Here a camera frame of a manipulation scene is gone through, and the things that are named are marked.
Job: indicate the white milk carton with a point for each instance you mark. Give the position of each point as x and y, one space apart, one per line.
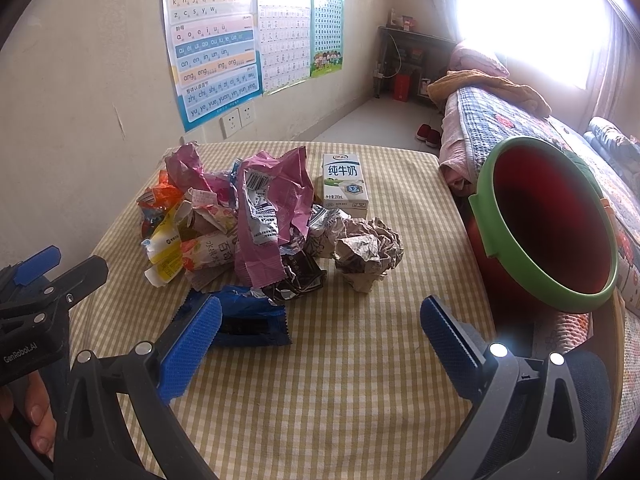
343 184

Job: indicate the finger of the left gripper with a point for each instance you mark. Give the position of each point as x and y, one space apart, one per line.
73 286
36 266

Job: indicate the red bin green rim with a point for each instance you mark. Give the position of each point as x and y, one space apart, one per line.
539 232

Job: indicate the large pink wrapper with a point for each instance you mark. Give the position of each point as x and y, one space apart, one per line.
274 196

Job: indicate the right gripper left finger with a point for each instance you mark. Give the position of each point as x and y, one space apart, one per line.
94 441

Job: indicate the pink wrapper at back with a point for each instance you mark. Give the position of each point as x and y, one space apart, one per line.
185 170

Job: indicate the strawberry pink wrapper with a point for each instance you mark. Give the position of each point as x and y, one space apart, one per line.
207 256

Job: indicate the blue folded blanket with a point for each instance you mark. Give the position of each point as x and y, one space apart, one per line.
619 152

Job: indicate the person's left hand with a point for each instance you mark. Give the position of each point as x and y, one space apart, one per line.
38 411

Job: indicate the window curtain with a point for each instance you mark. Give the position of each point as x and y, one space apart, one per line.
613 81

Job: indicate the blue snack wrapper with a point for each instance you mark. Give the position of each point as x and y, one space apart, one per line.
249 318

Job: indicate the green chart poster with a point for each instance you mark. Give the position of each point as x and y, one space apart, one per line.
327 31

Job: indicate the bed with patchwork quilt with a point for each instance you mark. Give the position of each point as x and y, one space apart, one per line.
474 122

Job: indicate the yellow white wrapper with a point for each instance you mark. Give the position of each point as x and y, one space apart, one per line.
163 251

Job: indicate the newspaper ball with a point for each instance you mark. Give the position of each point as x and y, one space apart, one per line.
365 251

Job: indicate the pink pillow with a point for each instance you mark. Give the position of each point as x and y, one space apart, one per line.
467 56

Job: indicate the person's jeans leg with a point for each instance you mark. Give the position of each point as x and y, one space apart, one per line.
594 396

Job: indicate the red box under shelf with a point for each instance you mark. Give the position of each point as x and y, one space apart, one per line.
401 87

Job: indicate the white wall socket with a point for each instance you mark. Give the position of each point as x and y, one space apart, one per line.
246 113
231 123

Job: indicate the strawberry milk carton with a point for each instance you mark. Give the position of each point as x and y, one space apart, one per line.
200 213

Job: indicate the tan blanket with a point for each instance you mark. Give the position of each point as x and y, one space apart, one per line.
519 95

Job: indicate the white chart poster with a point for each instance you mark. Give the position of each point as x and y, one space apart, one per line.
284 29

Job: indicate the pinyin wall poster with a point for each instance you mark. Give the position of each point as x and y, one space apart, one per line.
213 55

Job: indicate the red slippers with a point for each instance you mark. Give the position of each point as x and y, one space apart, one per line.
429 136

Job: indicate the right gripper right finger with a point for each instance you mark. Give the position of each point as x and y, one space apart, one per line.
525 421

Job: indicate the checkered yellow tablecloth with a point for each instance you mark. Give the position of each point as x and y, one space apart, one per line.
359 392

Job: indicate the orange snack wrapper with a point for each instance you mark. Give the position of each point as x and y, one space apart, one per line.
155 202

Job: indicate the silver crumpled wrapper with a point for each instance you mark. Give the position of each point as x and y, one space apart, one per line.
324 228

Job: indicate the dark brown wrapper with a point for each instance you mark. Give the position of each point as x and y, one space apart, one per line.
302 276

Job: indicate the dark shelf unit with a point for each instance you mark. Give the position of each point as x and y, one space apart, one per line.
424 57

